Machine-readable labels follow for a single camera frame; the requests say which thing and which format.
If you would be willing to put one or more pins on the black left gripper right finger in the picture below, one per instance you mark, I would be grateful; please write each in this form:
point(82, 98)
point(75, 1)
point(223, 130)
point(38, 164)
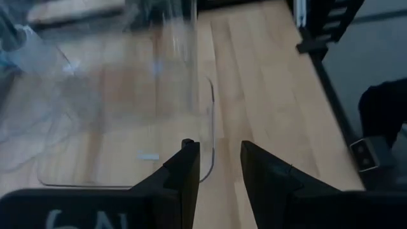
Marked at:
point(267, 184)

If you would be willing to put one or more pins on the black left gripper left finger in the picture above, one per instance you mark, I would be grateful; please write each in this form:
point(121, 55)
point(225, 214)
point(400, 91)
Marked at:
point(187, 178)

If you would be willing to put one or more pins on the clear plastic bin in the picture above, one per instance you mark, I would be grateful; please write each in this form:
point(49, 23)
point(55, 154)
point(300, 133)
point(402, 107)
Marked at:
point(38, 95)
point(178, 63)
point(127, 143)

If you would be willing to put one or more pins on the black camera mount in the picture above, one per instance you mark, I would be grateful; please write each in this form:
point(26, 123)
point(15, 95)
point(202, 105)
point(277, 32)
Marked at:
point(384, 108)

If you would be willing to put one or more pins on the black aluminium table frame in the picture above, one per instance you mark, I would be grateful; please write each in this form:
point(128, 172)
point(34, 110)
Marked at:
point(318, 38)

